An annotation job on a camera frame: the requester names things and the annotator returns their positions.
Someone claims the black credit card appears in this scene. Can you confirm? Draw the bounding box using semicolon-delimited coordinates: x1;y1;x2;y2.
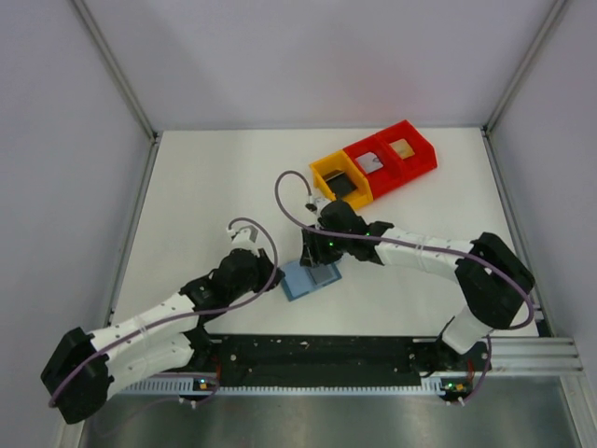
309;265;336;287

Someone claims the blue leather card holder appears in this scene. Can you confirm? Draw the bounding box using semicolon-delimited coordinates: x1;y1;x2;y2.
281;260;342;301

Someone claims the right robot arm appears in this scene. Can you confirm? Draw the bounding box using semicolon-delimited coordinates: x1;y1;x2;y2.
300;198;535;355

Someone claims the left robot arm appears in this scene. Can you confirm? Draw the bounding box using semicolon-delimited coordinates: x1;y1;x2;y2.
41;248;284;425

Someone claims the black card in yellow bin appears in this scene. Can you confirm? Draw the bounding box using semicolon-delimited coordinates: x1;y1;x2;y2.
324;170;356;199

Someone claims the silver card in red bin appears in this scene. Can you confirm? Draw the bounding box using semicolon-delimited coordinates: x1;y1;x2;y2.
355;152;384;175

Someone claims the gold card in red bin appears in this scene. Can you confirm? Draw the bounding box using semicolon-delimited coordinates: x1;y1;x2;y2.
390;139;415;160

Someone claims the yellow plastic bin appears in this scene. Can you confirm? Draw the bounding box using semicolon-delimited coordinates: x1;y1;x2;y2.
310;150;373;210

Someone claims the middle red plastic bin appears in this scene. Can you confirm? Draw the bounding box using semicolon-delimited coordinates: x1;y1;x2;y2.
343;135;406;200

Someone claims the red plastic bin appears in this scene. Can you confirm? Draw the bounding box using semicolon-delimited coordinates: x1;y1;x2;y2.
343;135;406;200
375;120;437;182

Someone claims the far red plastic bin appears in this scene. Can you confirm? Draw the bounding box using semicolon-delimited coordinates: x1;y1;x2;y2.
375;120;437;182

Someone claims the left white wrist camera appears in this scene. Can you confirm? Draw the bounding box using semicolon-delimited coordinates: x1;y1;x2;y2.
227;225;258;250

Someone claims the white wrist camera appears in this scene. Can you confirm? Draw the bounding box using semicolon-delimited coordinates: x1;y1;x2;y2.
305;195;330;215
227;225;258;250

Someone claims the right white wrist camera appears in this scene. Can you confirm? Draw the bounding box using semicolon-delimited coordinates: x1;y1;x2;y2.
305;195;330;215

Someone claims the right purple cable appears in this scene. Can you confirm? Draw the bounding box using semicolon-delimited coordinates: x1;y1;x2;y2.
273;171;536;407

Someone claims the purple cable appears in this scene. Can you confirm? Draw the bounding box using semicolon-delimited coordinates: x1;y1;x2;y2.
273;171;536;407
48;217;281;412

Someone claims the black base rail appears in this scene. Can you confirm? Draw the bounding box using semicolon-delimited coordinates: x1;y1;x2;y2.
186;334;489;388

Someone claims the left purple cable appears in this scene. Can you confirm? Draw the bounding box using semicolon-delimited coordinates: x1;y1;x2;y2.
48;217;281;412

